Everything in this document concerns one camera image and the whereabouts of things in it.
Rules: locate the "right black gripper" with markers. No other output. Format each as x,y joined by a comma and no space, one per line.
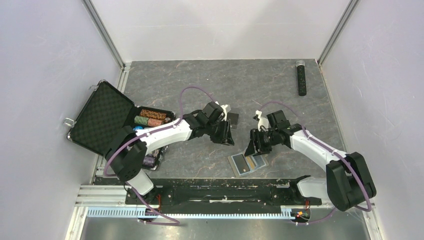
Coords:
255,136

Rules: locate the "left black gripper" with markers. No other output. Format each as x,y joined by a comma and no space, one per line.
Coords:
226,137

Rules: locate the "gold striped credit card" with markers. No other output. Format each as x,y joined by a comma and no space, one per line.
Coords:
251,163

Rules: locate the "grey card holder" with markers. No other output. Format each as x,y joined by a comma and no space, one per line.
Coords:
259,159

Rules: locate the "black VIP credit card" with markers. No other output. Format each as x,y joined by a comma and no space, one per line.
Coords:
241,164

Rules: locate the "clear plastic card box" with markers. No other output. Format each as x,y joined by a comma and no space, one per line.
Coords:
234,116

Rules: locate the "black glitter microphone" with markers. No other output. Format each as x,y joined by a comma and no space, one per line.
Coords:
301,78

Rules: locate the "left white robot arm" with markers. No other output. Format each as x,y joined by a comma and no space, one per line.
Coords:
127,151

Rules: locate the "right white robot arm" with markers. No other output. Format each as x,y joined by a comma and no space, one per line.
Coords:
347,183

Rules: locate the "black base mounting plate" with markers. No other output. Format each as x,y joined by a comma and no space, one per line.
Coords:
226,195

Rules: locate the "black poker chip case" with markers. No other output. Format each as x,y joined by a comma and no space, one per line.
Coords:
106,112

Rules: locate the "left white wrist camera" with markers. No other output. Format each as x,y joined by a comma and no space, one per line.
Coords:
225,109

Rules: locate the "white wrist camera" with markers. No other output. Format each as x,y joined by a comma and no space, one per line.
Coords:
262,122
225,109

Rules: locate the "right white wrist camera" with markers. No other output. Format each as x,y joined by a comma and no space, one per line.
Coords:
262,122

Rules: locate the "slotted cable duct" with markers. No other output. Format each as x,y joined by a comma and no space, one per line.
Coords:
138,212

